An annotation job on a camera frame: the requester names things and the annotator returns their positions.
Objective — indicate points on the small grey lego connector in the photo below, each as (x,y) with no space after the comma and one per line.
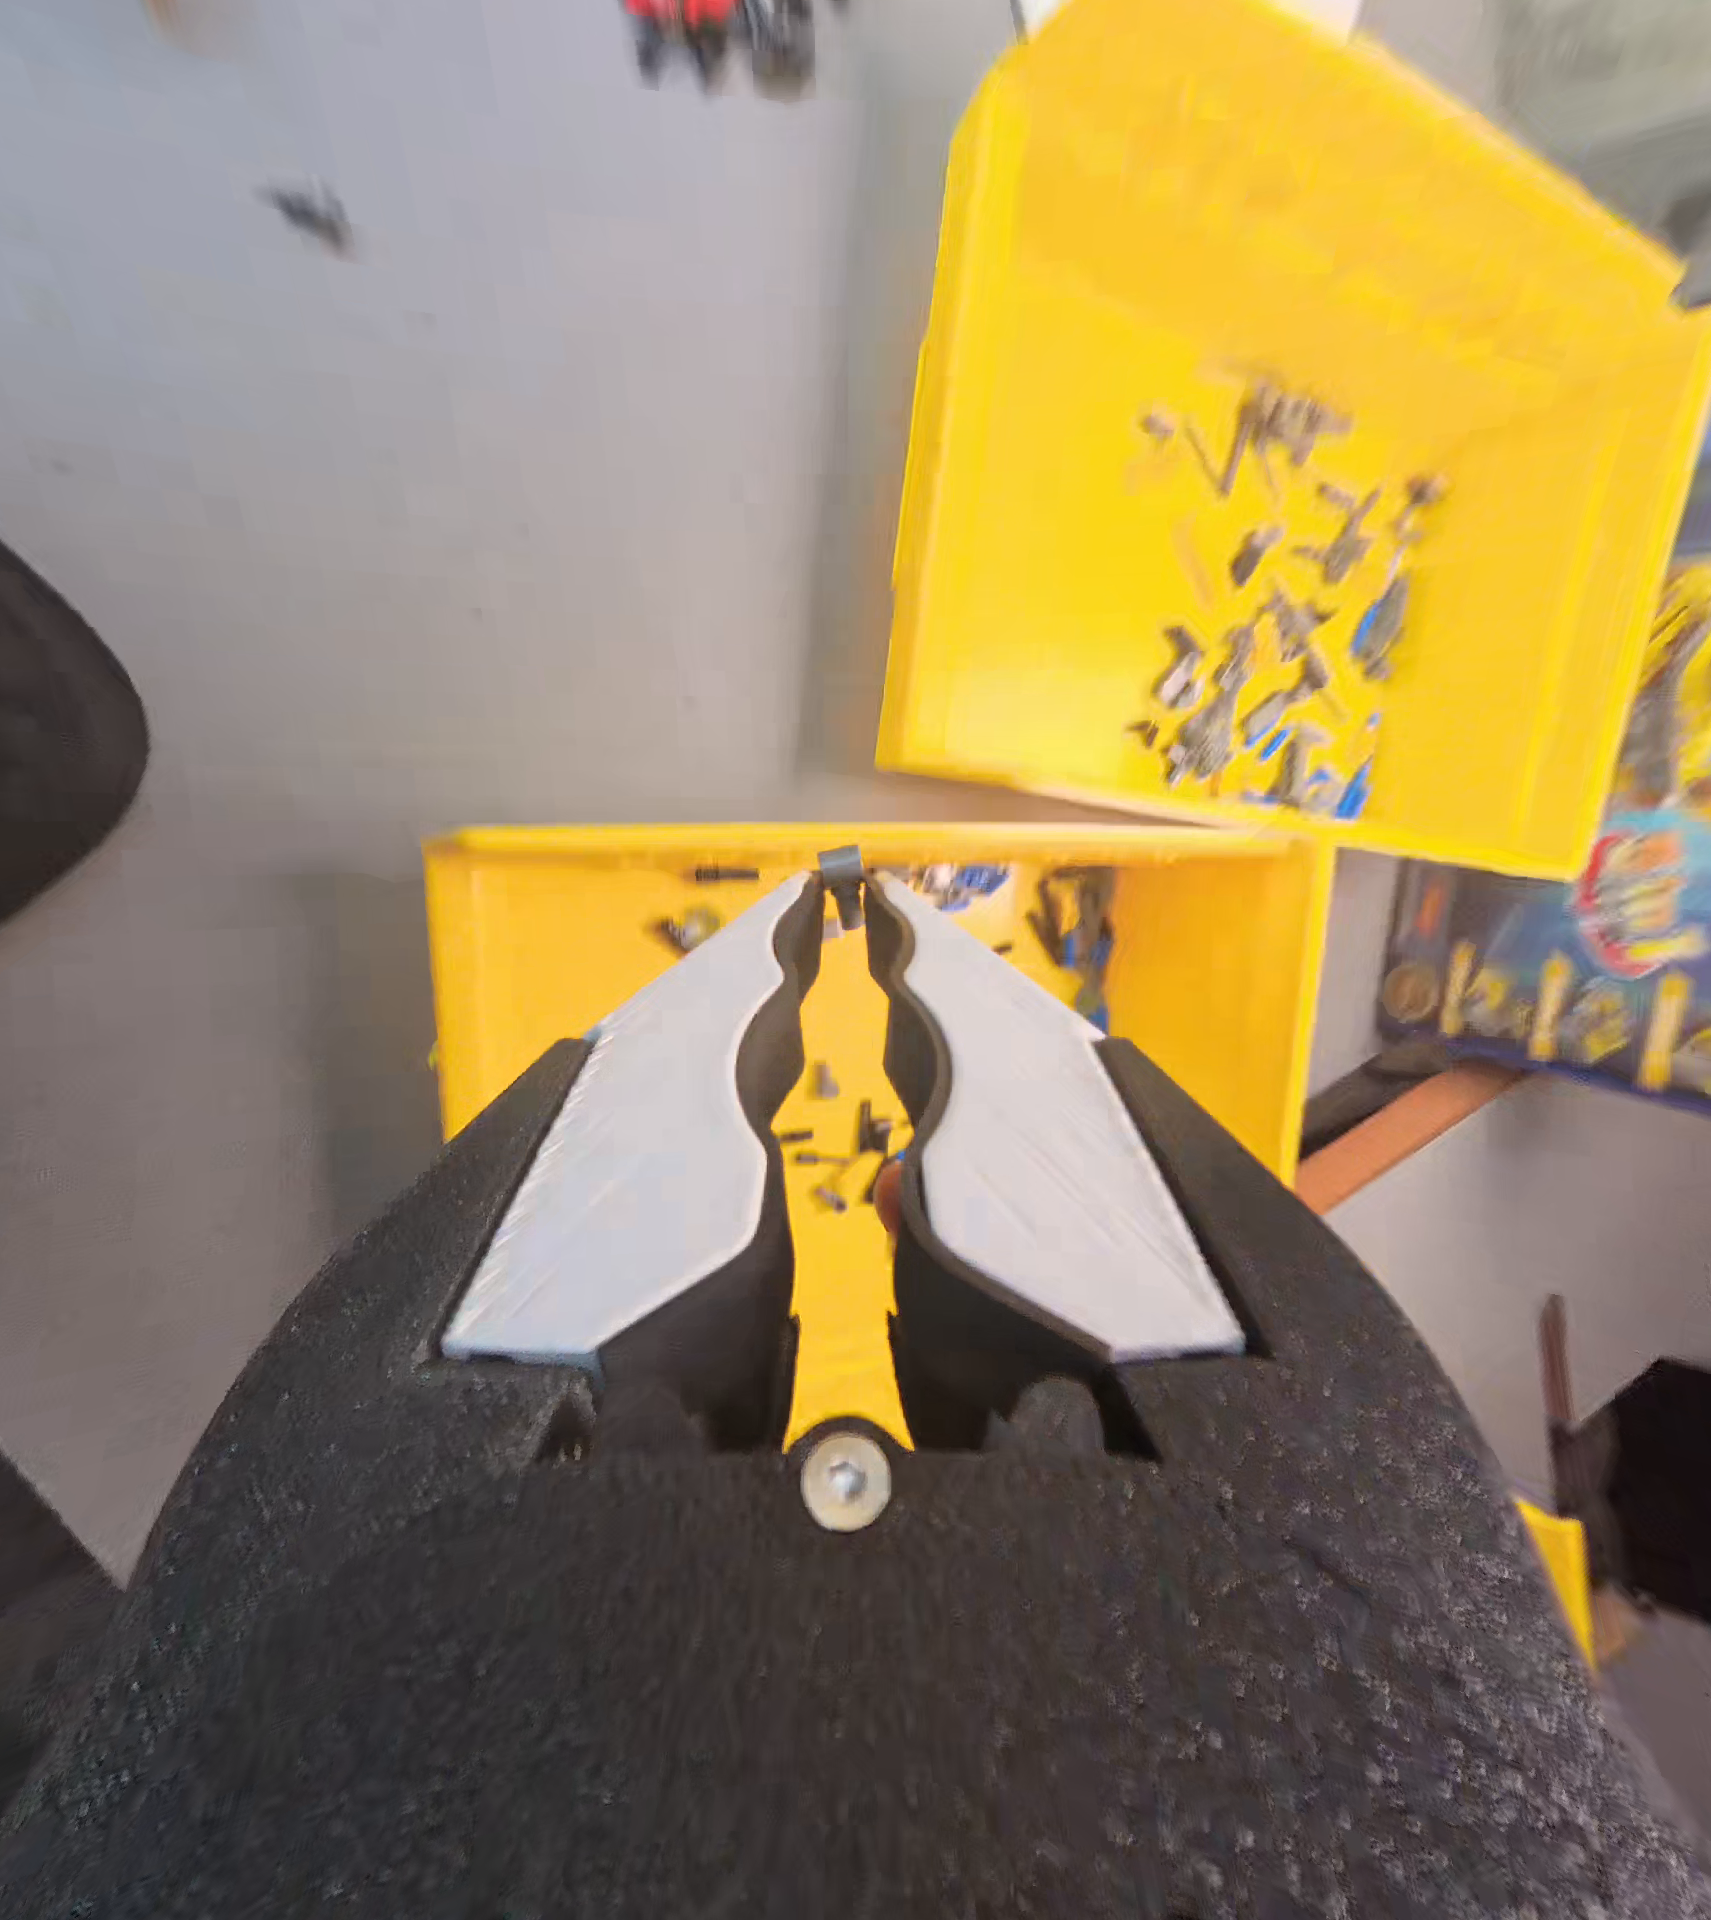
(840,878)

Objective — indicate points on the scattered small lego parts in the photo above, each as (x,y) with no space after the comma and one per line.
(1066,915)

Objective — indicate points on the pile of small lego parts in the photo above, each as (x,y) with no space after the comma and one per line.
(1290,630)

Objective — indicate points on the pile of lego pins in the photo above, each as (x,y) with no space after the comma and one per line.
(720,30)

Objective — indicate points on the yellow bin with small parts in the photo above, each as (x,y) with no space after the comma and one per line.
(1096,225)

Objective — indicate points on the blue robot kit box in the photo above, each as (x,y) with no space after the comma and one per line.
(1696,750)

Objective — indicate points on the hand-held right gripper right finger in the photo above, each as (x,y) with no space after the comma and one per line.
(1080,1201)

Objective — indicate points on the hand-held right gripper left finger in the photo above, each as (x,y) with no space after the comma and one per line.
(600,1201)

